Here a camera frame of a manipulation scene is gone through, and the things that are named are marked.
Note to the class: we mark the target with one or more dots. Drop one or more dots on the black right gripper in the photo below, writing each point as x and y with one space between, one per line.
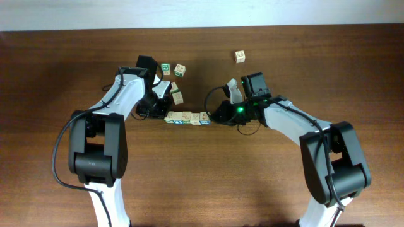
223 108

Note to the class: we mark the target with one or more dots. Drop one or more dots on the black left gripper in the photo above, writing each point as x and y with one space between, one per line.
166 102

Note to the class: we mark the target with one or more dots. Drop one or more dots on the wooden block letter S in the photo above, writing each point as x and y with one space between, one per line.
170 117

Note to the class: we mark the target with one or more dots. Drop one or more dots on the wooden block green V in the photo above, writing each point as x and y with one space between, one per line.
186 117

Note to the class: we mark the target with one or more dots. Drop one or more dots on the wooden block letter M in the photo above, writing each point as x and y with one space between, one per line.
195 119

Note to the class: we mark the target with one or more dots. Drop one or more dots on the wooden block blue 5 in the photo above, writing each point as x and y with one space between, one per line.
204 118

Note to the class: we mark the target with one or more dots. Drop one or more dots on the wooden block blue side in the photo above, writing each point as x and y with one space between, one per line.
177 117

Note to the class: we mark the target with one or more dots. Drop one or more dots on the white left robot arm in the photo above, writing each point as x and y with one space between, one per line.
98 151

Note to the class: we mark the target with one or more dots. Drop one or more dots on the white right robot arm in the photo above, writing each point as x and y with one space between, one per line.
335 168

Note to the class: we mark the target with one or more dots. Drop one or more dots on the wooden block blue H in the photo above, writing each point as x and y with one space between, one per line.
177 98

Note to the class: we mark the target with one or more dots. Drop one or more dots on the wooden block green edge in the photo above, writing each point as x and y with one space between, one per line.
174 88

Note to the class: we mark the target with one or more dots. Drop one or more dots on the wooden block green R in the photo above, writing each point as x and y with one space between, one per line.
166 68

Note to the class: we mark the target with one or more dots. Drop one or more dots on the wooden block green B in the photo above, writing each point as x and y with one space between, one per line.
179 70

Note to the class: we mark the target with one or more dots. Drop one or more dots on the wooden block letter K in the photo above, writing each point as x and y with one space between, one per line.
240 56

